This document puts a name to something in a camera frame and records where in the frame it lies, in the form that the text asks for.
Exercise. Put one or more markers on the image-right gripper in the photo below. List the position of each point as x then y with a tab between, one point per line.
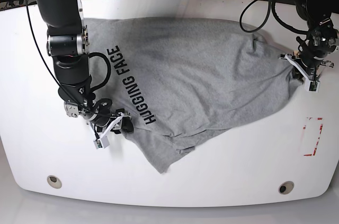
305	68

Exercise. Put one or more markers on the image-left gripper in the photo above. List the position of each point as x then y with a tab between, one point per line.
118	122

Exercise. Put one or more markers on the grey T-shirt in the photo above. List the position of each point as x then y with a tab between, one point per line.
185	80

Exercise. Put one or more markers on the red tape rectangle marking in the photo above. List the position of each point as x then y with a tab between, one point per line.
311	133

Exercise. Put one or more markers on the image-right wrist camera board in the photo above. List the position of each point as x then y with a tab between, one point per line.
314	86

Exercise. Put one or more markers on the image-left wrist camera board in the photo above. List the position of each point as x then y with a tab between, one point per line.
98	144

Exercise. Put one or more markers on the left table cable grommet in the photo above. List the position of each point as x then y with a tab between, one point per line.
54	182

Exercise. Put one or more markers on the table cable grommet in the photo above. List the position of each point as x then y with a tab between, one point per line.
54	182
286	187

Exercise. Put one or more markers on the right table cable grommet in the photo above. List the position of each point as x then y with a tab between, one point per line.
286	187

